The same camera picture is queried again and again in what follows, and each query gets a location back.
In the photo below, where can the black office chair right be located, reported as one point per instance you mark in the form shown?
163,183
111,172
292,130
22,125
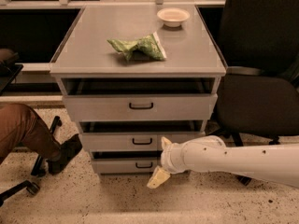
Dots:
259,40

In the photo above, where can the green chip bag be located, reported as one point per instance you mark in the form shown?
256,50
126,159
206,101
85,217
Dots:
150,45

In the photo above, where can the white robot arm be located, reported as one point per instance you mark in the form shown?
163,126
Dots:
277,163

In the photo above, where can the dark shoe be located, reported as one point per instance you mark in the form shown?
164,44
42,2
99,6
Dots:
69,150

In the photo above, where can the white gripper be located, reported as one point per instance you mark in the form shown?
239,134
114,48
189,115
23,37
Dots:
168,158

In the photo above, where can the person leg brown trousers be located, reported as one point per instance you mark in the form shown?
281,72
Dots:
21,124

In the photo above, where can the white bowl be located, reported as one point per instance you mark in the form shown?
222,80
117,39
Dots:
173,17

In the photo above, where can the grey drawer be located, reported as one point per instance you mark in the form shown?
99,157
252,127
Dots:
132,141
139,107
124,165

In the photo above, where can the grey drawer cabinet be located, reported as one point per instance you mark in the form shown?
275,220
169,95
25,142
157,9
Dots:
88,65

